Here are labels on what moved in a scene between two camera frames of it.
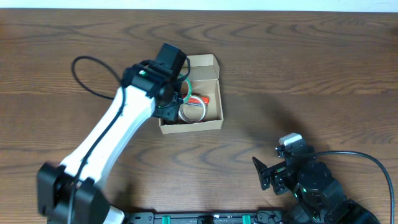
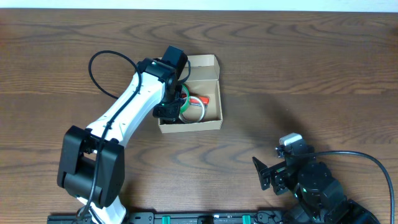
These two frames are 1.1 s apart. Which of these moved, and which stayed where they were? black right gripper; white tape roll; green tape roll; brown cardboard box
Moved: green tape roll
Stayed: black right gripper; white tape roll; brown cardboard box
